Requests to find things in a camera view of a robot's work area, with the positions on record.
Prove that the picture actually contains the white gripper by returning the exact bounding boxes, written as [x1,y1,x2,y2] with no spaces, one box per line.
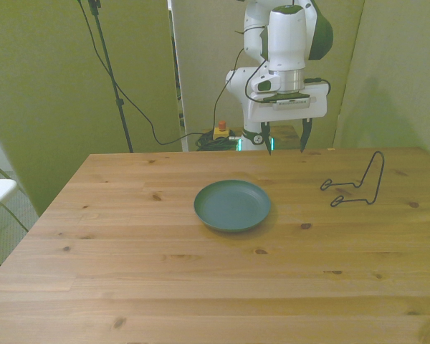
[248,82,328,156]

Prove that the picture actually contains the dark green round plate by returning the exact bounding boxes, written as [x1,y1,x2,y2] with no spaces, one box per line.
[193,179,272,234]

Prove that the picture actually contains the yellow emergency stop button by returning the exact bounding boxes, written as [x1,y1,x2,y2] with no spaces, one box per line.
[213,120,234,142]

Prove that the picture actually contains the black tripod stand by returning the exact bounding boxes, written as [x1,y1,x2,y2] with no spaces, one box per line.
[87,0,135,153]

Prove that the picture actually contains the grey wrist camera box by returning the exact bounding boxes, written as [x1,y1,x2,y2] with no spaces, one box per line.
[261,92,313,111]

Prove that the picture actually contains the coiled black cable bundle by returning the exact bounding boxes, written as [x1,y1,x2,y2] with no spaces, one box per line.
[194,132,239,152]

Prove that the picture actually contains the black wire plate rack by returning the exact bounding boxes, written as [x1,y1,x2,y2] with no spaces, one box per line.
[320,150,386,209]

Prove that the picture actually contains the long black cable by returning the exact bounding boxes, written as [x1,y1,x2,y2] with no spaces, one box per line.
[76,0,246,146]

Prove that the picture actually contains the thin black floor cable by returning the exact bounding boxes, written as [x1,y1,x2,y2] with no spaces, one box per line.
[0,163,30,267]

